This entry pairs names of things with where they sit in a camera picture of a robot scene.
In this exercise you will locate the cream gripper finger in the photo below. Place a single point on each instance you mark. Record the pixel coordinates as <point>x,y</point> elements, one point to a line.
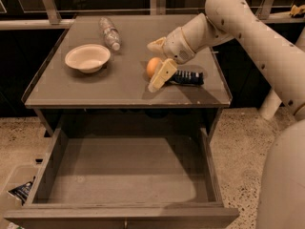
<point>163,72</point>
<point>157,45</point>

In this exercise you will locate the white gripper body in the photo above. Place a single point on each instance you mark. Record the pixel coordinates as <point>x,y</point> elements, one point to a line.
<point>175,47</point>

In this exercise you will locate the orange fruit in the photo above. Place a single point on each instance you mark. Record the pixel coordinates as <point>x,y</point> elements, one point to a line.
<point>151,66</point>

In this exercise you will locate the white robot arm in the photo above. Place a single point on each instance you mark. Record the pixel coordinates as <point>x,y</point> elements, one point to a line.
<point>282,197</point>

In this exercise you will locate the grey cabinet with top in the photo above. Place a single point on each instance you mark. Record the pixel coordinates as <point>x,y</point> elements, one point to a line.
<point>123,83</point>

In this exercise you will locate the open grey top drawer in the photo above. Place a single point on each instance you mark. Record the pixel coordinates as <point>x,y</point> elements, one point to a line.
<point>165,181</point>

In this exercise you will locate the dark blue snack packet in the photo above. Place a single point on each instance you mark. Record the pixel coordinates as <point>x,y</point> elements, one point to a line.
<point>187,78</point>

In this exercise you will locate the clear plastic water bottle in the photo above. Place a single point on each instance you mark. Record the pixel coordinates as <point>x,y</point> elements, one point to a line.
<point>110,34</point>

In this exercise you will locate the white paper bowl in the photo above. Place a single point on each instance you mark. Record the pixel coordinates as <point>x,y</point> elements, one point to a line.
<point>88,58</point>

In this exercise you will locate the metal window railing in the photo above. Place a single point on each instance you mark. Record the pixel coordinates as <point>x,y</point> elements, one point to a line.
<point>60,14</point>

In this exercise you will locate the yellow object on railing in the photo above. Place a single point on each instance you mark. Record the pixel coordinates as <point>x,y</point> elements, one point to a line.
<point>297,10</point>

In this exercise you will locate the clear plastic floor bin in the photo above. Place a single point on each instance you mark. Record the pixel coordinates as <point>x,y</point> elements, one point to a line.
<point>18,177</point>

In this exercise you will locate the blue snack bag in bin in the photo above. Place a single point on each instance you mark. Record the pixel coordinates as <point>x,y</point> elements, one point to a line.
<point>22,192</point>

